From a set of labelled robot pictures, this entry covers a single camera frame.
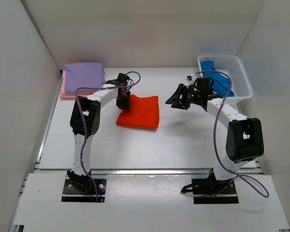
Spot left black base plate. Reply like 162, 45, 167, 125
61, 178, 107, 203

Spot white plastic mesh basket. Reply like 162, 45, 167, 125
197, 55, 253, 104

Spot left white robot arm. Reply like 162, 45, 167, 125
67, 72, 134, 194

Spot folded pink t shirt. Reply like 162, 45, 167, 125
59, 68, 105, 99

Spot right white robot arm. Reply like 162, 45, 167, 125
165, 77, 264, 187

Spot blue t shirt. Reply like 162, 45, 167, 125
200, 61, 230, 97

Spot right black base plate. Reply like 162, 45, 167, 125
180, 177, 239, 204

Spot aluminium table edge rail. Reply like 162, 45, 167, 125
33, 167, 262, 175

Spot folded purple t shirt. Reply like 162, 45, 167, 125
64, 62, 105, 94

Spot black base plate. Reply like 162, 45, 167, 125
61, 178, 107, 203
180, 177, 239, 204

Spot orange t shirt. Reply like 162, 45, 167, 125
116, 94, 160, 130

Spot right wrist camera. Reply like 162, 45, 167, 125
186, 74, 196, 87

